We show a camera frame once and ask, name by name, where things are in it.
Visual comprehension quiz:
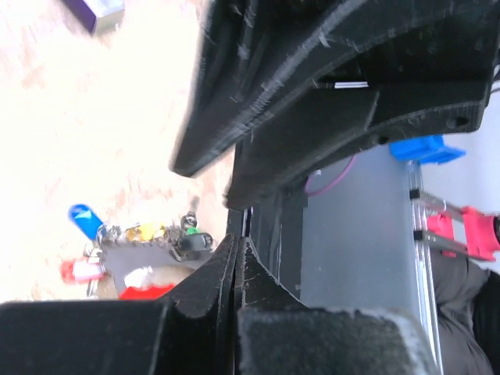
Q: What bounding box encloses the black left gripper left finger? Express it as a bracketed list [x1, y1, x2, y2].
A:
[1, 235, 237, 375]

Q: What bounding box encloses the red clamp on rail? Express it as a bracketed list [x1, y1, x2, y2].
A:
[427, 205, 499, 262]

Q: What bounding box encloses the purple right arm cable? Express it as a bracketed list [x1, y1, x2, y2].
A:
[303, 155, 357, 196]

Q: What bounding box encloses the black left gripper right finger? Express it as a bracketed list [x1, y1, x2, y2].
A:
[234, 237, 439, 374]

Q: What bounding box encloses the key bunch with red carabiner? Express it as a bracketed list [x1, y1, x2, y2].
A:
[59, 197, 214, 300]

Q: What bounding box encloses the blue plastic bin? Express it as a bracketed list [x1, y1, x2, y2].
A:
[389, 135, 466, 165]

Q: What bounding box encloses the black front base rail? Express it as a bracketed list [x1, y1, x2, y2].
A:
[227, 188, 307, 309]

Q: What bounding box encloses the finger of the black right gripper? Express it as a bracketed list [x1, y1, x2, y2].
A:
[227, 1, 499, 209]
[169, 0, 364, 179]

